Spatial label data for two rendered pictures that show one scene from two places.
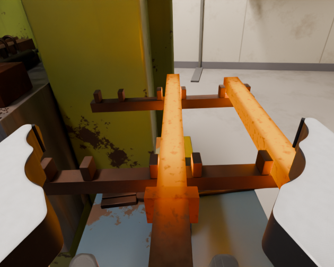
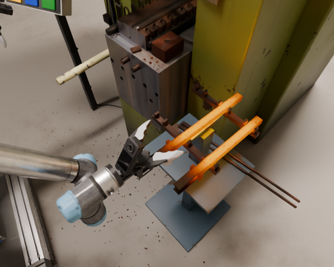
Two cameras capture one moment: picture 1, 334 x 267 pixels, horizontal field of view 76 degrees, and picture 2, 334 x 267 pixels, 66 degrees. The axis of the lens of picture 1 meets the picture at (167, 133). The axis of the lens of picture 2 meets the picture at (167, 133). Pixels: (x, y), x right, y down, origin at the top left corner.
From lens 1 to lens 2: 0.69 m
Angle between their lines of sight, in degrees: 39
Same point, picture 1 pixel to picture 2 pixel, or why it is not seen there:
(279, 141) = (215, 156)
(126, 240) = not seen: hidden behind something
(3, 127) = (159, 75)
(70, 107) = (196, 68)
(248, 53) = not seen: outside the picture
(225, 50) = not seen: outside the picture
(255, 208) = (235, 180)
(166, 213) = (166, 147)
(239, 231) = (217, 179)
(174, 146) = (188, 133)
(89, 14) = (222, 36)
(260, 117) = (227, 145)
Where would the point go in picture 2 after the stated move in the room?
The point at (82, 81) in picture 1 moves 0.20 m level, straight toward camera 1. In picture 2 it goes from (206, 61) to (189, 91)
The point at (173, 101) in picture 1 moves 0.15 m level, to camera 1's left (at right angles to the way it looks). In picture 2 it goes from (212, 115) to (183, 92)
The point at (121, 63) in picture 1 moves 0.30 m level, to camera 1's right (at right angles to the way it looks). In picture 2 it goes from (227, 65) to (292, 106)
